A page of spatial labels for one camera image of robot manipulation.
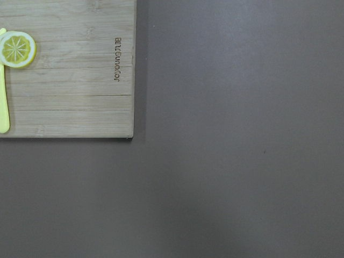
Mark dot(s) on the bamboo cutting board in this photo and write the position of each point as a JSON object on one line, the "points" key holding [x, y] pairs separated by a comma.
{"points": [[81, 81]]}

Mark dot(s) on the yellow plastic knife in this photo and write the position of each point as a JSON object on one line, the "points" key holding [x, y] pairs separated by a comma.
{"points": [[5, 120]]}

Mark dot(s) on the lemon slice front left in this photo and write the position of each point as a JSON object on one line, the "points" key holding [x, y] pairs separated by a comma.
{"points": [[18, 49]]}

